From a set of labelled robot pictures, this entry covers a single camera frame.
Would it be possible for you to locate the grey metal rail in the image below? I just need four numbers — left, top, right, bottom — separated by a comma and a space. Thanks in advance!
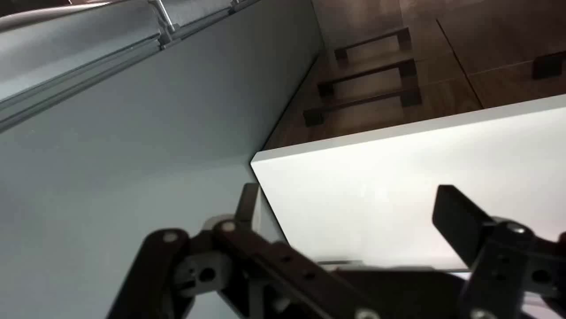
0, 0, 263, 133

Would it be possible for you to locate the brown wooden cabinet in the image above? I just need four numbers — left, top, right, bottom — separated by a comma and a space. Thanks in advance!
264, 0, 566, 150

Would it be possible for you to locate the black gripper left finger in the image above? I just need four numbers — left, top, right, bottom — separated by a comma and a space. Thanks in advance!
107, 182, 383, 319

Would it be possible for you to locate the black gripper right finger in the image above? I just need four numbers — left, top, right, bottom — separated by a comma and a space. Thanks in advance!
432, 182, 566, 319

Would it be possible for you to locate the dark cabinet handle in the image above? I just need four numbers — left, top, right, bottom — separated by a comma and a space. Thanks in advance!
303, 87, 425, 127
317, 56, 420, 99
335, 26, 413, 64

